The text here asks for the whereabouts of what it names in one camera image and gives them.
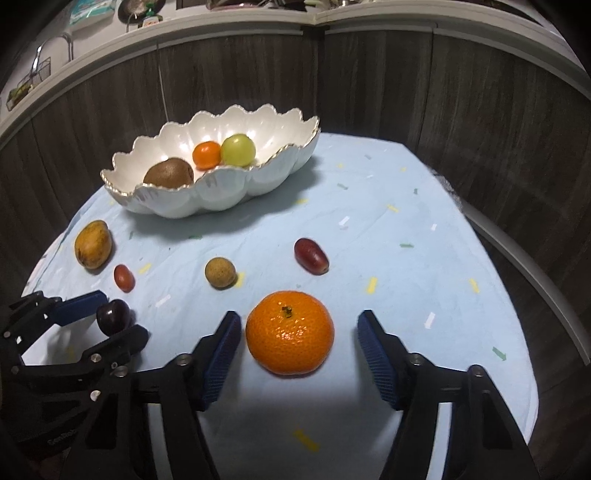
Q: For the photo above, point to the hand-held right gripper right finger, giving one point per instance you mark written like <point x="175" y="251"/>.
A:
<point x="376" y="360"/>

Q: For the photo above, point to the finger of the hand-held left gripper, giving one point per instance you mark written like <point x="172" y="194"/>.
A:
<point x="124" y="341"/>
<point x="81" y="304"/>

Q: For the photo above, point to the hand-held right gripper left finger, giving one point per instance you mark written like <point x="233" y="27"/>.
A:
<point x="221" y="364"/>

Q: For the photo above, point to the dark purple plum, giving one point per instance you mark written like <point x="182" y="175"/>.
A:
<point x="113" y="316"/>

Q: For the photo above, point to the red date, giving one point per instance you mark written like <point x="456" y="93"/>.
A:
<point x="124" y="278"/>

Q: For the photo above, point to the yellow brown mango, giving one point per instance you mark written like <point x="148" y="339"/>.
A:
<point x="93" y="244"/>

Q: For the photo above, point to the orange tangerine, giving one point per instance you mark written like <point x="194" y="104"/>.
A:
<point x="290" y="334"/>
<point x="207" y="155"/>

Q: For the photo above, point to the tan longan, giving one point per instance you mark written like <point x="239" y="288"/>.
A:
<point x="220" y="273"/>

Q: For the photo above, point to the red oblong grape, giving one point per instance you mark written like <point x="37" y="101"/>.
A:
<point x="311" y="256"/>

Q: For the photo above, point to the brown kiwi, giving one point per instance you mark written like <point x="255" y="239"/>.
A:
<point x="168" y="174"/>

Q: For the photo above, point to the white scalloped bowl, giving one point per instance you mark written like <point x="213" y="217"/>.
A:
<point x="258" y="184"/>

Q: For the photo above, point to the green apple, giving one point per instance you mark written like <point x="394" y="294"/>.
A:
<point x="238" y="150"/>

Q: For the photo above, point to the light blue speckled tablecloth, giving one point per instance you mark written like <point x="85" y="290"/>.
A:
<point x="415" y="277"/>

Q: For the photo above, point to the grey table rim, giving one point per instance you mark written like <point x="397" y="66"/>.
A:
<point x="531" y="272"/>

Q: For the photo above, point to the chrome faucet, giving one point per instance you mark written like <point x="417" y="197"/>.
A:
<point x="69" y="46"/>

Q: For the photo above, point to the dark wood kitchen cabinet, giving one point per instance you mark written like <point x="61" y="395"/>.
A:
<point x="369" y="83"/>

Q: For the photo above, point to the tissue pack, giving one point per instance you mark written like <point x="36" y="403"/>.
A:
<point x="92" y="11"/>

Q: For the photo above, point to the hanging frying pan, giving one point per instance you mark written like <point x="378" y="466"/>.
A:
<point x="138" y="9"/>

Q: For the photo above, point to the white kitchen countertop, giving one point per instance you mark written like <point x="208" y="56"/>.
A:
<point x="207" y="27"/>

